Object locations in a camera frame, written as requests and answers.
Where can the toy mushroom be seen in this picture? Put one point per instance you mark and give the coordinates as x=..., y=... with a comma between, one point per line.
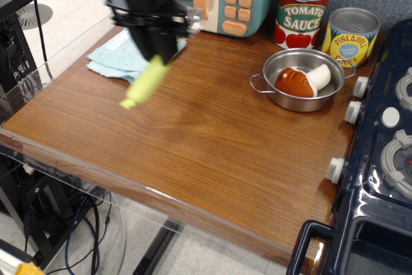
x=303, y=84

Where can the black table leg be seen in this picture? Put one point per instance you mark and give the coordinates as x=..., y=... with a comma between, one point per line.
x=154, y=253

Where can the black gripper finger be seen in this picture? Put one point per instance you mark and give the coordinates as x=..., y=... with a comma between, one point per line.
x=164, y=43
x=143, y=42

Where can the dark blue toy stove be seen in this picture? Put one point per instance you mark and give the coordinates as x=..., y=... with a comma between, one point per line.
x=371, y=228

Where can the yellow handled ice cream scoop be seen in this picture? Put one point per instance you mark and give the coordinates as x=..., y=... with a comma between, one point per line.
x=148, y=82

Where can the pineapple slices can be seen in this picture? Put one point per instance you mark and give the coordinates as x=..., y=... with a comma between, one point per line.
x=350, y=35

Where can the tomato sauce can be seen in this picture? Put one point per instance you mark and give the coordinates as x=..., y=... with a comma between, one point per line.
x=298, y=23

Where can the light blue folded cloth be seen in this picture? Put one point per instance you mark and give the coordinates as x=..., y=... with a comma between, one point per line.
x=118, y=58

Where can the small steel pot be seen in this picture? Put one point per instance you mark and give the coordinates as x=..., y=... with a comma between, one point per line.
x=305, y=60

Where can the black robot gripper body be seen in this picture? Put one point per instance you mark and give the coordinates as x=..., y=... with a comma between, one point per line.
x=148, y=1

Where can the clear acrylic table guard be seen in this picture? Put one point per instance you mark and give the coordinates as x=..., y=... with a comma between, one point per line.
x=205, y=149

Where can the white stove knob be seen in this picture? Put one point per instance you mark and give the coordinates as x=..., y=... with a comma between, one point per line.
x=360, y=87
x=335, y=169
x=352, y=112

